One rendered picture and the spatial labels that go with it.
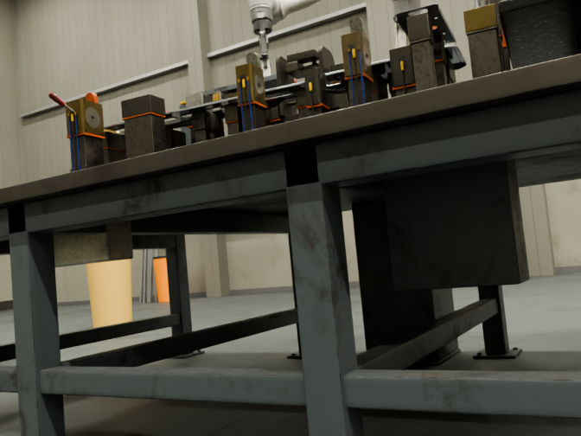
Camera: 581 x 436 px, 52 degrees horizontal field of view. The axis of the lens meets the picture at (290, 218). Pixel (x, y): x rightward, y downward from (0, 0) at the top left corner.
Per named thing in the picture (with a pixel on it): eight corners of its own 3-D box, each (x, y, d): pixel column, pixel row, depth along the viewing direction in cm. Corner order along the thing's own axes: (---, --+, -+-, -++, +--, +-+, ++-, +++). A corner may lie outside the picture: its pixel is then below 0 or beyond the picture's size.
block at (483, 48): (478, 144, 153) (462, 10, 156) (482, 149, 160) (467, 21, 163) (511, 139, 150) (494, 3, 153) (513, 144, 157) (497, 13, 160)
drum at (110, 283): (79, 330, 548) (74, 258, 553) (113, 323, 585) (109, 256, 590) (111, 329, 527) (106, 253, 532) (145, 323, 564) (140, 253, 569)
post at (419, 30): (419, 137, 136) (405, 16, 138) (424, 141, 141) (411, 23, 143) (441, 134, 134) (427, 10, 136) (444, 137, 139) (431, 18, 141)
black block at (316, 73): (307, 169, 166) (297, 67, 168) (320, 173, 175) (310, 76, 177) (325, 167, 164) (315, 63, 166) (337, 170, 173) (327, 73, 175)
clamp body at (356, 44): (347, 160, 156) (335, 33, 159) (360, 165, 167) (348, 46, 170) (371, 157, 154) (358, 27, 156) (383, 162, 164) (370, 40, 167)
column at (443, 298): (392, 351, 268) (377, 207, 273) (460, 350, 252) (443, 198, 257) (366, 364, 241) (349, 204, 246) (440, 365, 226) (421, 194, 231)
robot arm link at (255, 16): (248, 5, 232) (249, 20, 232) (271, 3, 232) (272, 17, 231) (251, 15, 241) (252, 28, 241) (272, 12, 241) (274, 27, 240)
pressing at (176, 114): (73, 132, 217) (73, 129, 217) (114, 142, 237) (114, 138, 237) (456, 45, 161) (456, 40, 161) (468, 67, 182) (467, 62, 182)
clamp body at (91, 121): (63, 207, 198) (56, 101, 201) (92, 209, 210) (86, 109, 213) (82, 204, 194) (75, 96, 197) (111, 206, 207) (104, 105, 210)
